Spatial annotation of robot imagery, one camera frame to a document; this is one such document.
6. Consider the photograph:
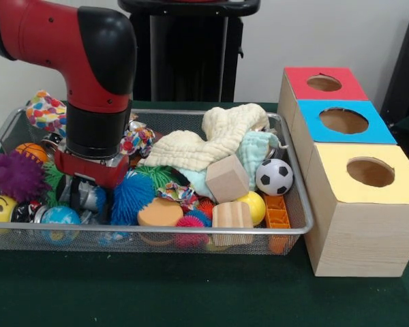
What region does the small soccer ball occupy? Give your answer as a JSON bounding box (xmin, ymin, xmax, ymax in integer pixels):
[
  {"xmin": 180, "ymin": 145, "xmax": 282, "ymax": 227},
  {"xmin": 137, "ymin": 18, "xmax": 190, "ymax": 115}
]
[{"xmin": 255, "ymin": 158, "xmax": 294, "ymax": 197}]

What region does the yellow tennis ball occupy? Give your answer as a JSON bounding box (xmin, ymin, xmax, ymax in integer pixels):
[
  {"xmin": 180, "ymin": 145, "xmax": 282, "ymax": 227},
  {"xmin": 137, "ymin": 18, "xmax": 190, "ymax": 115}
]
[{"xmin": 237, "ymin": 190, "xmax": 267, "ymax": 228}]

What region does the blue globe ball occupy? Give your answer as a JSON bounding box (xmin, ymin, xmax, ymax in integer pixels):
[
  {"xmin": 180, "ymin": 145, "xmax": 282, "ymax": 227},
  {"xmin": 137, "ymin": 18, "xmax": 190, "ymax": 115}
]
[{"xmin": 40, "ymin": 205, "xmax": 82, "ymax": 226}]

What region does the plain wooden cube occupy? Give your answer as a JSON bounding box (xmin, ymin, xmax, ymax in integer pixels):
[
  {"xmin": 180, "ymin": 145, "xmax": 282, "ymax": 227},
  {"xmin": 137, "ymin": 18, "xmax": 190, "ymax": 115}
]
[{"xmin": 204, "ymin": 153, "xmax": 250, "ymax": 204}]

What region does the mint green waffle cloth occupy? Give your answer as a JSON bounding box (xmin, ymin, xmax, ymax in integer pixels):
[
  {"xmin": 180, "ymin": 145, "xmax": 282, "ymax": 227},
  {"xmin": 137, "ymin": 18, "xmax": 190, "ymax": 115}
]
[{"xmin": 177, "ymin": 131, "xmax": 289, "ymax": 198}]

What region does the cream waffle cloth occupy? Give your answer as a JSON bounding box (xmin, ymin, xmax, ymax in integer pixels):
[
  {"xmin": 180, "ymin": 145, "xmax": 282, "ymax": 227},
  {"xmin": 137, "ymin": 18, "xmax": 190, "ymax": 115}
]
[{"xmin": 145, "ymin": 103, "xmax": 271, "ymax": 172}]

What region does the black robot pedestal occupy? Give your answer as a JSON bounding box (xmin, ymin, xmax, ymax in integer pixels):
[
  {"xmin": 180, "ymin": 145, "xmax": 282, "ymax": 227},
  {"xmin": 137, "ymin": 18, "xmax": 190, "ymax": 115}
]
[{"xmin": 117, "ymin": 0, "xmax": 262, "ymax": 103}]

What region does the shallow clear mesh bin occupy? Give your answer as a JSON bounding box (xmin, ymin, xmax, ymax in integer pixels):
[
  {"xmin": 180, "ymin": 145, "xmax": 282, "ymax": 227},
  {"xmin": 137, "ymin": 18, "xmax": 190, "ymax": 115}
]
[{"xmin": 0, "ymin": 106, "xmax": 315, "ymax": 255}]

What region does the purple spiky toy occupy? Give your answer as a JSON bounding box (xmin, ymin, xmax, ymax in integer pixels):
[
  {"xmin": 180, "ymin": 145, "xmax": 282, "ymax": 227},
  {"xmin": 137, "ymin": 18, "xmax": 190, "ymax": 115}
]
[{"xmin": 0, "ymin": 151, "xmax": 52, "ymax": 204}]

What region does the black chair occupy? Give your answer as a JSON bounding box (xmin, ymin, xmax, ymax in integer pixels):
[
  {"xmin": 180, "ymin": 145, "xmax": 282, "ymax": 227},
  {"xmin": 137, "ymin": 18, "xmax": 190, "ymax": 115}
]
[{"xmin": 380, "ymin": 5, "xmax": 409, "ymax": 129}]

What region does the large blue spiky ball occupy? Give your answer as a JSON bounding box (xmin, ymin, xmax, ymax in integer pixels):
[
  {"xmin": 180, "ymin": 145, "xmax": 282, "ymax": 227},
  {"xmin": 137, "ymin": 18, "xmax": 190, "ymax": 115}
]
[{"xmin": 110, "ymin": 170, "xmax": 157, "ymax": 225}]

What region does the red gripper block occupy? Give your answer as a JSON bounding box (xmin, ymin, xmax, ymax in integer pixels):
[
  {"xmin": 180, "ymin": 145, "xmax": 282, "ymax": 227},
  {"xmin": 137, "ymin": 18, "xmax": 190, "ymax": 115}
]
[{"xmin": 53, "ymin": 149, "xmax": 131, "ymax": 208}]

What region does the yellow smiley ball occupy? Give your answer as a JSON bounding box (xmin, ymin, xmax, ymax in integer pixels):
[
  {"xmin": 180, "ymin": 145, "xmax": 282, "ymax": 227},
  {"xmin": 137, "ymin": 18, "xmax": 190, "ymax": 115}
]
[{"xmin": 0, "ymin": 195, "xmax": 18, "ymax": 235}]

